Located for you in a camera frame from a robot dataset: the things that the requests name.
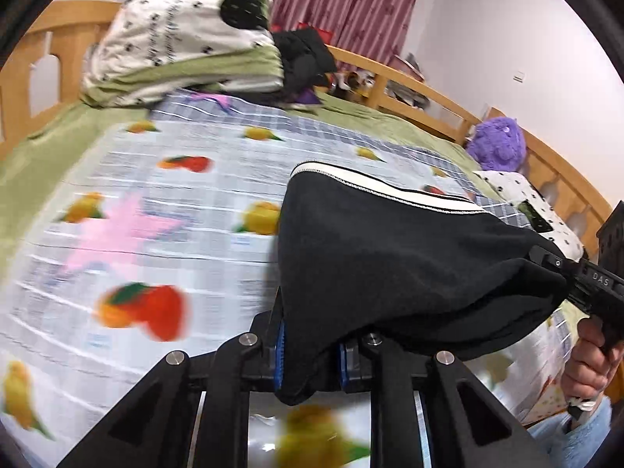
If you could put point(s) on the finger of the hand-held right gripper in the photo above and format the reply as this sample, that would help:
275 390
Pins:
548 259

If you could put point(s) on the person's right hand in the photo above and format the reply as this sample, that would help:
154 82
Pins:
585 370

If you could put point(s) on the black jacket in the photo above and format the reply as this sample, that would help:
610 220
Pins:
304 58

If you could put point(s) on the wooden bed frame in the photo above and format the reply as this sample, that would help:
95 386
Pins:
73 24

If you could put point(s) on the black pants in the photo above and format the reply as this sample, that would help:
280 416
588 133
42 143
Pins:
390 263

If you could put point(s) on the person's blue jeans leg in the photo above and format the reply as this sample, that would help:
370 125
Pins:
570 438

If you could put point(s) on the white flower print pillow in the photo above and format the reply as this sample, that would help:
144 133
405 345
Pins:
526 200

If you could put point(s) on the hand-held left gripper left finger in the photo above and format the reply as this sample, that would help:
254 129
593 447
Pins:
279 365

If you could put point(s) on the fruit print plastic tablecloth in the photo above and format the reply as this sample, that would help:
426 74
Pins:
146 180

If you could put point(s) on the pile of boxes and clutter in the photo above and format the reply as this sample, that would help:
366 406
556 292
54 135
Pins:
399 80

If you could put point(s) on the purple plush toy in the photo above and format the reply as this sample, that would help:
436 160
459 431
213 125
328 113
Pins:
497 144

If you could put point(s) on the green fleece blanket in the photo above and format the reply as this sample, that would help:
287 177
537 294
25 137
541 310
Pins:
29 165

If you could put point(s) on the purple cloth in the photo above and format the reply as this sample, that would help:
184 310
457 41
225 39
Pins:
307 97

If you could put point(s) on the red chair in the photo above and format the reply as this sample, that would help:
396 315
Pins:
322 35

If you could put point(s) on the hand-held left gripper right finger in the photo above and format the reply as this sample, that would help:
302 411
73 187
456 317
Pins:
348 370

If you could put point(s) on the folded white flower print quilt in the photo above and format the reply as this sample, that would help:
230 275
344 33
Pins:
170 34

